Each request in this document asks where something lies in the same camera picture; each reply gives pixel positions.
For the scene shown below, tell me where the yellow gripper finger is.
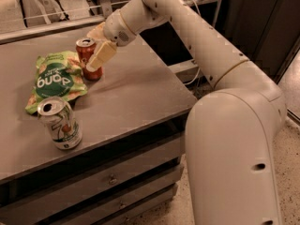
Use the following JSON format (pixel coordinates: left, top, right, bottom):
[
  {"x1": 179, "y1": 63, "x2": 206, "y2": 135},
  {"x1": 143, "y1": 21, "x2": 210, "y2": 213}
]
[
  {"x1": 86, "y1": 22, "x2": 105, "y2": 41},
  {"x1": 85, "y1": 40, "x2": 117, "y2": 72}
]

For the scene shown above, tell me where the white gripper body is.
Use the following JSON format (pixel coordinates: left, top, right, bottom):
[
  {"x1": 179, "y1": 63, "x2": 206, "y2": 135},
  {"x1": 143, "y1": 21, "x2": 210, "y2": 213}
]
[{"x1": 103, "y1": 10, "x2": 136, "y2": 47}]

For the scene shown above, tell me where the red coke can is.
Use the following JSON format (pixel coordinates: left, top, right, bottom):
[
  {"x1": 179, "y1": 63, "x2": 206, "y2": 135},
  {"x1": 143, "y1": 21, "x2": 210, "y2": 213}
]
[{"x1": 76, "y1": 37, "x2": 102, "y2": 82}]

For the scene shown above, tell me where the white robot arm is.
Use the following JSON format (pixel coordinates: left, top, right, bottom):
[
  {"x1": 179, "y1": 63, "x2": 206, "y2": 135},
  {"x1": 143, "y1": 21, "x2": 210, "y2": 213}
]
[{"x1": 88, "y1": 0, "x2": 287, "y2": 225}]

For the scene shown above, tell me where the green rice chip bag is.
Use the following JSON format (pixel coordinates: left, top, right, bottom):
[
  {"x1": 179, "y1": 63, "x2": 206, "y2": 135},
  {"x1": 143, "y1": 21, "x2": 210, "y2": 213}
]
[{"x1": 25, "y1": 51, "x2": 87, "y2": 114}]

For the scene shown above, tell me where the white 7up can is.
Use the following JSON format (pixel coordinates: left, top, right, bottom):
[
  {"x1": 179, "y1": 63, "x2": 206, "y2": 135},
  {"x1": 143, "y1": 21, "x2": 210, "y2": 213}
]
[{"x1": 37, "y1": 97, "x2": 83, "y2": 150}]

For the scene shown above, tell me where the grey drawer cabinet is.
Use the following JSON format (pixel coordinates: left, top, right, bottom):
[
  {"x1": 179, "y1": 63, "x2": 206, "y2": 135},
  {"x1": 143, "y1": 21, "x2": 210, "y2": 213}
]
[{"x1": 0, "y1": 28, "x2": 196, "y2": 225}]

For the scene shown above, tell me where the grey metal base block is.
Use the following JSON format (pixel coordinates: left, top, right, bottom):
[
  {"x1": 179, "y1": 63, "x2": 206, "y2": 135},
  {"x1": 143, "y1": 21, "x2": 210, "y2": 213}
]
[{"x1": 169, "y1": 59, "x2": 202, "y2": 83}]

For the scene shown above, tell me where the metal railing frame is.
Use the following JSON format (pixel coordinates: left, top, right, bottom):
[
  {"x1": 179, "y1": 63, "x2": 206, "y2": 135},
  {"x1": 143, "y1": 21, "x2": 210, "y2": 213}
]
[{"x1": 0, "y1": 0, "x2": 227, "y2": 45}]

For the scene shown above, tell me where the white hanging cable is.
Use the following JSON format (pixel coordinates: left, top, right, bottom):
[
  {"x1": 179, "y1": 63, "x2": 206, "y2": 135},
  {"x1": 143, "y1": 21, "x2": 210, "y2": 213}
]
[{"x1": 183, "y1": 0, "x2": 203, "y2": 86}]

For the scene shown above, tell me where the top drawer handle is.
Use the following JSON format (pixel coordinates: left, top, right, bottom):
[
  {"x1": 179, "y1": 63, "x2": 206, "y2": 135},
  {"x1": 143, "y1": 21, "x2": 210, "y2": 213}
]
[{"x1": 109, "y1": 174, "x2": 118, "y2": 186}]

